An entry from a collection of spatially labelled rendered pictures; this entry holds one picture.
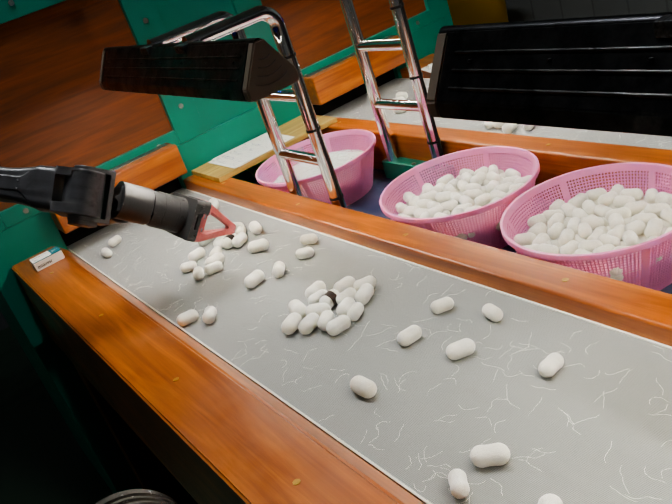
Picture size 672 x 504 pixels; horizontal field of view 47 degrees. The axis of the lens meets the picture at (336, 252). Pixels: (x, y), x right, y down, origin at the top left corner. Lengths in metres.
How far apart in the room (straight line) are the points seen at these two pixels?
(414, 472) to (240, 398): 0.25
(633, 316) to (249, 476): 0.43
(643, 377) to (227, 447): 0.44
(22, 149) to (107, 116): 0.19
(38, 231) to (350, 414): 1.03
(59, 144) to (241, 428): 1.01
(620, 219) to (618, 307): 0.25
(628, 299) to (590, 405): 0.15
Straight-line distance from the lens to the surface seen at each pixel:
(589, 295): 0.92
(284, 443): 0.83
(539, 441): 0.77
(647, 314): 0.87
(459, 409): 0.83
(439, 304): 0.98
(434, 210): 1.26
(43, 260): 1.64
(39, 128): 1.74
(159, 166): 1.74
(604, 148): 1.29
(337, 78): 1.94
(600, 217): 1.13
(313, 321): 1.04
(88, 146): 1.76
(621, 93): 0.57
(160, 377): 1.04
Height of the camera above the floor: 1.25
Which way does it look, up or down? 25 degrees down
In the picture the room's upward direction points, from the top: 19 degrees counter-clockwise
